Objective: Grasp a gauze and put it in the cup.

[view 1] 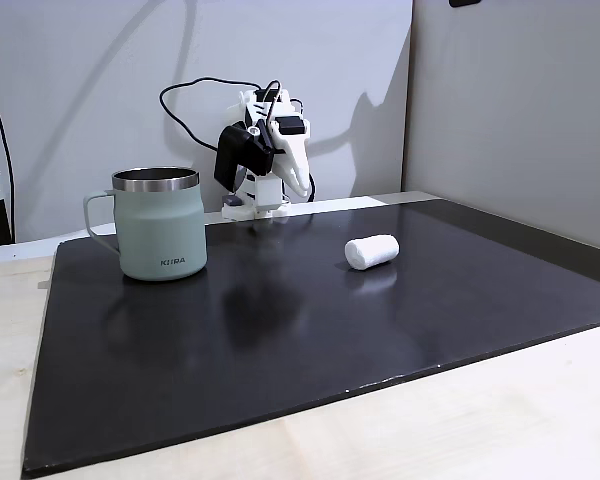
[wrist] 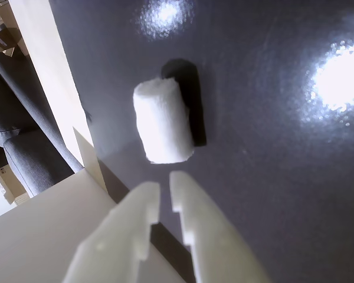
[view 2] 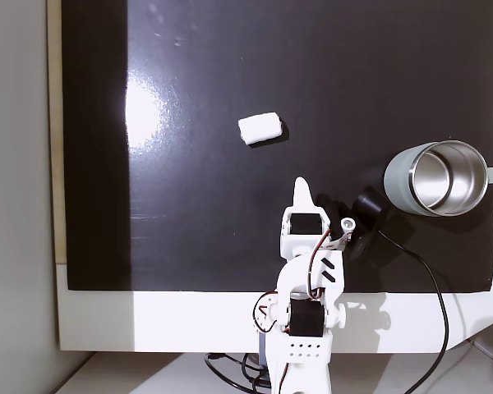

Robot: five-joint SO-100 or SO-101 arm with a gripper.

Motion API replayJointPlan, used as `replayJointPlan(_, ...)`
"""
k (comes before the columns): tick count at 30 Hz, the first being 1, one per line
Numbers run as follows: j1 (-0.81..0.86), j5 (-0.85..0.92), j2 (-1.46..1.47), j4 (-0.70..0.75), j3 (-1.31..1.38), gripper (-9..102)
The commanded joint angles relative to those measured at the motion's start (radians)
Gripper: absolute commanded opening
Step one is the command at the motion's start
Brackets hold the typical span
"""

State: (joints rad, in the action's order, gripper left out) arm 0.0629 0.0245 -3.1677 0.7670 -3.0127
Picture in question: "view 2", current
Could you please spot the black rubber mat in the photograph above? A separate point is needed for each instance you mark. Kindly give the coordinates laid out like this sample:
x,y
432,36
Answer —
x,y
230,205

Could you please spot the sage green steel mug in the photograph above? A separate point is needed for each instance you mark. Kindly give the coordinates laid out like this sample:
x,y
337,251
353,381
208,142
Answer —
x,y
398,180

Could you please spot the black camera box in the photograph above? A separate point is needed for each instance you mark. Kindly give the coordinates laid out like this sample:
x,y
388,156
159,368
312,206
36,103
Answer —
x,y
367,205

